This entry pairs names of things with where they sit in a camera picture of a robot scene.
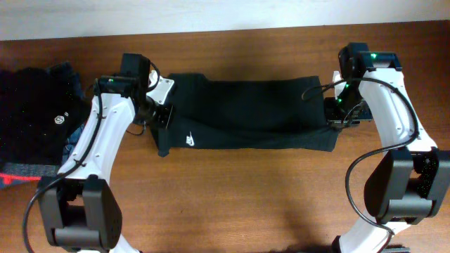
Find dark green Nike t-shirt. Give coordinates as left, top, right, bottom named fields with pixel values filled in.
left=151, top=73, right=340, bottom=157

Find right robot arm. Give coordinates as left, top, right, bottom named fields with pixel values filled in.
left=324, top=42, right=449, bottom=252

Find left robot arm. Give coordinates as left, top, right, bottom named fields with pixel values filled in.
left=22, top=53, right=173, bottom=252

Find blue denim jeans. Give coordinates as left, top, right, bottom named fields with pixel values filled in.
left=44, top=62, right=89, bottom=166

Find black folded garment with logo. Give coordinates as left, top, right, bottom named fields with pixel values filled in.
left=1, top=68, right=91, bottom=165

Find grey garment with red stripe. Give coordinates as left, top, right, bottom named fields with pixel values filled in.
left=1, top=162, right=60, bottom=189

